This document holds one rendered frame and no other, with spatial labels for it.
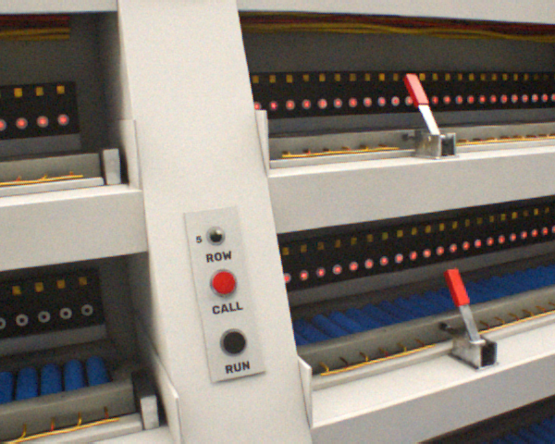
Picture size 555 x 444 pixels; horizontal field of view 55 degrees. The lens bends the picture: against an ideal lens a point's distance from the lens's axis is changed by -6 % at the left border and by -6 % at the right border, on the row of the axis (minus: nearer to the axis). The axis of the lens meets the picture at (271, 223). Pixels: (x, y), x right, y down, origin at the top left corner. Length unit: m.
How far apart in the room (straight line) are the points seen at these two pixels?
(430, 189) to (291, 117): 0.21
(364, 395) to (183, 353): 0.16
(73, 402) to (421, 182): 0.34
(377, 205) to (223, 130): 0.14
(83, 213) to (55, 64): 0.28
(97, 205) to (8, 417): 0.18
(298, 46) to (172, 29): 0.30
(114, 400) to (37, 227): 0.15
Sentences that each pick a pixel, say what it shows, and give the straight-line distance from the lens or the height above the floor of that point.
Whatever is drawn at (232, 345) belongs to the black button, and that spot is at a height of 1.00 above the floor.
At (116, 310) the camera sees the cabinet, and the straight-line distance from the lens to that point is 0.59.
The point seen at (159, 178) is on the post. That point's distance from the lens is 0.41.
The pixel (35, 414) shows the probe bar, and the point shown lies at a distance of 0.46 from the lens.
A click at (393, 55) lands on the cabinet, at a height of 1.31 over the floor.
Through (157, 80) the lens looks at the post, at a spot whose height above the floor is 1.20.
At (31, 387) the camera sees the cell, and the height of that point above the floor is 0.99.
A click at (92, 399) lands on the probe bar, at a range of 0.46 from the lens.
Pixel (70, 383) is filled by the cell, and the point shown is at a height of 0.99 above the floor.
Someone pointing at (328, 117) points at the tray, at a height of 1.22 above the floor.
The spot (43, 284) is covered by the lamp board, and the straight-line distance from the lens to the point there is 0.55.
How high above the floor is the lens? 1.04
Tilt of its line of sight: 6 degrees up
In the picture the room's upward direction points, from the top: 10 degrees counter-clockwise
